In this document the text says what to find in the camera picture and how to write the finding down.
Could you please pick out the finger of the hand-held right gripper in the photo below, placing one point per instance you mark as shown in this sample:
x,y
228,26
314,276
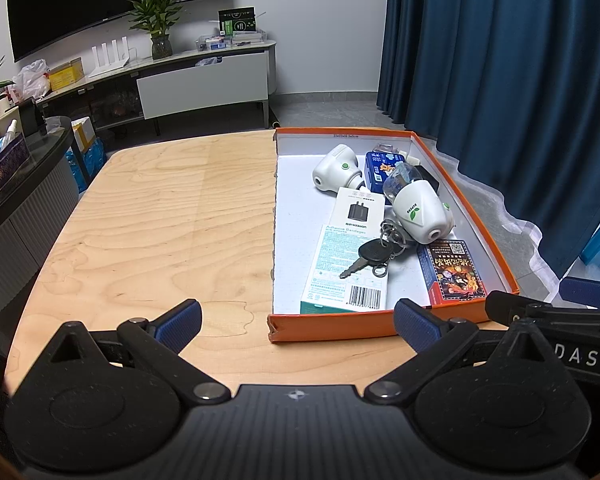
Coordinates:
x,y
585,291
505,306

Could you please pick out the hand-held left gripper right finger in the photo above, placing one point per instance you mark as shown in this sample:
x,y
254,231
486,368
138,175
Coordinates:
x,y
417,325

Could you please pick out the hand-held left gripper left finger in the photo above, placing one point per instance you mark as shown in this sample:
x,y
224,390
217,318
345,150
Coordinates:
x,y
180,324

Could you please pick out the dark playing card box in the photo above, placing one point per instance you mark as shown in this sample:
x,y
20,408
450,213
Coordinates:
x,y
452,275

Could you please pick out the teal white bandage box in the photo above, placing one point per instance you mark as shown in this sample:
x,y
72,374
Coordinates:
x,y
340,270

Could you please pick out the white plug-in device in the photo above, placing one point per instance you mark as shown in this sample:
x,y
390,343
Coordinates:
x,y
335,170
422,212

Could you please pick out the white charger package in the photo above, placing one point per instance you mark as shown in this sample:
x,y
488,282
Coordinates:
x,y
357,212

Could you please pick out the orange cardboard box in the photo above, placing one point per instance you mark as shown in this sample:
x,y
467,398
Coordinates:
x,y
300,240

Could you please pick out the black charger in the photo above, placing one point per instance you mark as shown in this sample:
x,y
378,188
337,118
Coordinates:
x,y
427,177

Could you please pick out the blue tin box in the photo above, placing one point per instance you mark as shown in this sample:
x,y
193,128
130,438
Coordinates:
x,y
377,172

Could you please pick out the dark curved desk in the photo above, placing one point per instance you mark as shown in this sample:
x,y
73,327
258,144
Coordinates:
x,y
35,185

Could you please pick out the cardboard shipping box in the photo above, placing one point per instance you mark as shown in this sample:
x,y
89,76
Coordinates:
x,y
84,132

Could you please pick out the purple patterned box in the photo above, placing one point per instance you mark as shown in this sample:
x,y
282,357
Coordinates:
x,y
0,172

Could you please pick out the long grey media cabinet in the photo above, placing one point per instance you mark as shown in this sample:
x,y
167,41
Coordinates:
x,y
205,85

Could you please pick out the blue curtain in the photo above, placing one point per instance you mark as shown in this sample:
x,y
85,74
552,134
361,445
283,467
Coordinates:
x,y
505,60

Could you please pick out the white router with antennas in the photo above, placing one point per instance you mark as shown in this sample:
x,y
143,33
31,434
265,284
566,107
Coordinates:
x,y
109,60

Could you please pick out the yellow box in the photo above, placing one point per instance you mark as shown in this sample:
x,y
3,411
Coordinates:
x,y
66,75

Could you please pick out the clear tray with small items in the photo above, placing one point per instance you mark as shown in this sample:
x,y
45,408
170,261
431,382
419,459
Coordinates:
x,y
212,42

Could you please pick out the white plastic bag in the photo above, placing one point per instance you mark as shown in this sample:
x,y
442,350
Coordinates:
x,y
30,80

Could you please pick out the potted green plant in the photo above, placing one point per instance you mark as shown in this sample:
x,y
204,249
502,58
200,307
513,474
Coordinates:
x,y
157,20

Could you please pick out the green and black box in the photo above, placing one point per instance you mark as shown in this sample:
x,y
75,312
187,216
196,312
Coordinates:
x,y
237,21

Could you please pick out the large black television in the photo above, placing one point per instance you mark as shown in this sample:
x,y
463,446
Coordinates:
x,y
105,0

